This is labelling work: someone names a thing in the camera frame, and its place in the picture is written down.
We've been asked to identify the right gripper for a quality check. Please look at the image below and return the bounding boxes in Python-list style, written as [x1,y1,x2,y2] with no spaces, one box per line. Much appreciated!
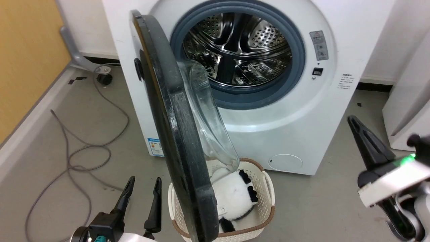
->
[347,115,430,208]

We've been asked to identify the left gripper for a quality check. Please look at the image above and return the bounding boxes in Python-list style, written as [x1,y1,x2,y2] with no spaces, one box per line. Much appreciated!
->
[71,176,162,242]

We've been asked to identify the black rimmed glass washer door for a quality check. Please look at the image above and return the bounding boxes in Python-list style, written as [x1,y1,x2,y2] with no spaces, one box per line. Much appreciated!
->
[130,9,241,242]

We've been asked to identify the white front-load washing machine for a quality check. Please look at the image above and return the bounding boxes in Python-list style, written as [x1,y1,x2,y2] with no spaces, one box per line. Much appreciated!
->
[102,0,397,176]

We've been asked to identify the grey rubber door gasket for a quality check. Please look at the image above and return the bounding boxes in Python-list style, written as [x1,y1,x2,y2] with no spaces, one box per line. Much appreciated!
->
[170,0,306,110]

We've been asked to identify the white cabinet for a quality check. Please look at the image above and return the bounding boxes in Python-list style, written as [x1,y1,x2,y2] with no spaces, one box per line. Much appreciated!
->
[382,30,430,152]

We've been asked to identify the blue energy label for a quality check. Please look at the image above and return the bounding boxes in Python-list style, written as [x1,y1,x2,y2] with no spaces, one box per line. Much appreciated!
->
[147,137,165,157]

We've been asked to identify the white text sticker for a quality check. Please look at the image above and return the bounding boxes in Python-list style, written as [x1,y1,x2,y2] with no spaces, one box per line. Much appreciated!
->
[338,74,355,90]

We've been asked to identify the round white filter cover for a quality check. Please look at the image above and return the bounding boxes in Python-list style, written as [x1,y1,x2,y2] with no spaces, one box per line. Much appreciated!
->
[268,154,303,172]

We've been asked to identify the black and white panda plush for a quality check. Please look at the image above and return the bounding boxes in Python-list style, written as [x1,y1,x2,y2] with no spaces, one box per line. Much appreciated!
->
[211,170,259,233]

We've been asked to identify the grey warning label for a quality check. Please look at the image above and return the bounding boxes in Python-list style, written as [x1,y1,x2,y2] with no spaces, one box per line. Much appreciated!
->
[309,31,329,61]

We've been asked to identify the white woven laundry basket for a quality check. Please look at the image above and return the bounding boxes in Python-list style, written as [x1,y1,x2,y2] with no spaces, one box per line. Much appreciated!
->
[168,158,276,242]

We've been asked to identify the stainless steel washer drum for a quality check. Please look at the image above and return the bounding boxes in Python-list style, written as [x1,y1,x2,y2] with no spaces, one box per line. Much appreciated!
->
[183,13,292,86]

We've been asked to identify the grey metal stand leg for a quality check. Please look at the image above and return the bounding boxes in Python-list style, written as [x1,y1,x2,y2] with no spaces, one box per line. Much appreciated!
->
[60,26,113,74]

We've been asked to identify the grey floor cable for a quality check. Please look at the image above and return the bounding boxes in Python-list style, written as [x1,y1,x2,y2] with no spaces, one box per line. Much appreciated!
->
[25,64,130,242]

